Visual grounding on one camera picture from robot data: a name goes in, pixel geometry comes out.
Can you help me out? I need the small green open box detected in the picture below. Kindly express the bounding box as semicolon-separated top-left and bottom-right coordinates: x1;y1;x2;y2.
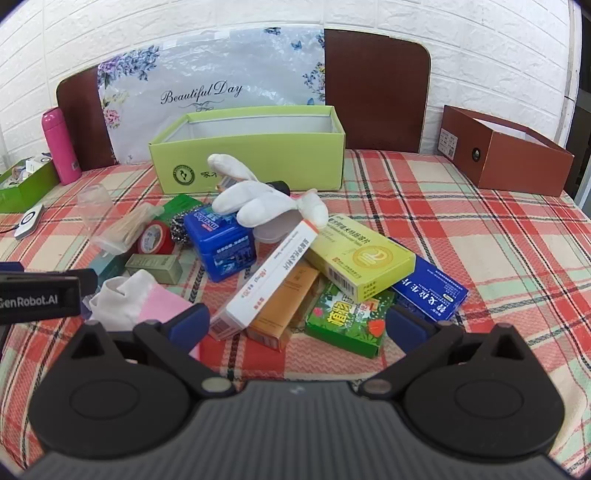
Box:
0;158;60;213

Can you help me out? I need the white round-button device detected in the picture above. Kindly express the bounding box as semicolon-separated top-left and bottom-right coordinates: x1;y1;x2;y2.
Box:
14;204;44;238

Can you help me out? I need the brown cardboard box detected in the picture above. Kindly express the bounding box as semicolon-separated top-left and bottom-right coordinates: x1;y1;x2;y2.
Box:
437;105;574;198

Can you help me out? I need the green printed box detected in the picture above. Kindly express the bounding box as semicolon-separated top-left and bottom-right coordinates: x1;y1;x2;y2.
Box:
305;281;395;360

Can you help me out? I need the translucent plastic container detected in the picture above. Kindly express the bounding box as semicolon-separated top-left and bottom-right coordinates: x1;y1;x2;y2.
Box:
254;210;305;244

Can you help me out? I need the red tape roll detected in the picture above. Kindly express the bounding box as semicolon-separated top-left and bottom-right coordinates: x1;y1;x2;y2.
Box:
139;220;176;256

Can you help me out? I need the clear toothpick box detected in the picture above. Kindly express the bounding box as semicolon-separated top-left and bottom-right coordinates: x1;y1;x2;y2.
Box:
95;203;164;256

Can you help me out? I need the orange brown carton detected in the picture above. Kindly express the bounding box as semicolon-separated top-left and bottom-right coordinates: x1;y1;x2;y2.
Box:
247;261;320;352

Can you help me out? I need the floral plastic bag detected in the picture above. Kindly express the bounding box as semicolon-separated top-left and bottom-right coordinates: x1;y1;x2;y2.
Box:
97;28;326;164

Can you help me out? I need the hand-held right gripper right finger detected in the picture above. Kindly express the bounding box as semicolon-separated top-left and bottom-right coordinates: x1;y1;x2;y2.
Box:
358;307;529;400

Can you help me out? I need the flat green box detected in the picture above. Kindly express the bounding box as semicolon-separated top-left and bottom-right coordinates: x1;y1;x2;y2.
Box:
161;194;205;219

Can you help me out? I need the clear plastic cup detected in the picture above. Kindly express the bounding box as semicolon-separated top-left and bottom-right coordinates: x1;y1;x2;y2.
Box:
78;184;114;219

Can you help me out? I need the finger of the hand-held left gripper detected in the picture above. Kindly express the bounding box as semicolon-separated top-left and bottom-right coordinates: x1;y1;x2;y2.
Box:
76;270;99;305

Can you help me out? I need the white and pink glove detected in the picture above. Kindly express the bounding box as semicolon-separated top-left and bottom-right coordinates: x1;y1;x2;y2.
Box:
88;270;195;334

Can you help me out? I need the white glove pink cuff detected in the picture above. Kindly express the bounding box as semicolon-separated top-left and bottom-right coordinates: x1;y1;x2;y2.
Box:
208;154;329;228

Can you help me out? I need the white orange medicine box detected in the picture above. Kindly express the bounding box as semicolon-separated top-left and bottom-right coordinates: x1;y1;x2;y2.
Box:
209;220;318;341

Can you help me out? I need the yellow medicine box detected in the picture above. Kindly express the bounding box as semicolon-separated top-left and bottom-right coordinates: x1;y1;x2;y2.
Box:
305;215;416;303

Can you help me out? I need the steel wool scrubber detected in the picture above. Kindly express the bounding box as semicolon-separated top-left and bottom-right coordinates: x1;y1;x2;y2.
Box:
166;210;204;246

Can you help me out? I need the olive green small box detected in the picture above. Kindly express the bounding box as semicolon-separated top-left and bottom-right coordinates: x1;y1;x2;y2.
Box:
126;254;182;284

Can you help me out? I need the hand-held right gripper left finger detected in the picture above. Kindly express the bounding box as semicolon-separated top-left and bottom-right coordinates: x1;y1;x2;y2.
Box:
60;305;236;400

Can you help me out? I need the blue tin box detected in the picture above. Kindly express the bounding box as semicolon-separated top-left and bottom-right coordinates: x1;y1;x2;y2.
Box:
184;206;257;282

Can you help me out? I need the lime green cardboard box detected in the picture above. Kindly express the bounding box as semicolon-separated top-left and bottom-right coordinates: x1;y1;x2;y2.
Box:
148;105;346;195

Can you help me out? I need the pink thermos bottle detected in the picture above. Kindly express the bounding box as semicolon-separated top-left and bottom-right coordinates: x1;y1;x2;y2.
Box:
41;108;82;185

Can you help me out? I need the blue medicine box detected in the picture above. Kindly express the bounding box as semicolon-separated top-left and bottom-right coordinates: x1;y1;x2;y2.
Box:
390;237;469;321

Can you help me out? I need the plaid bed sheet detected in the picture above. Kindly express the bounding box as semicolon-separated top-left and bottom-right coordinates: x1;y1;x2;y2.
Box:
0;148;591;472

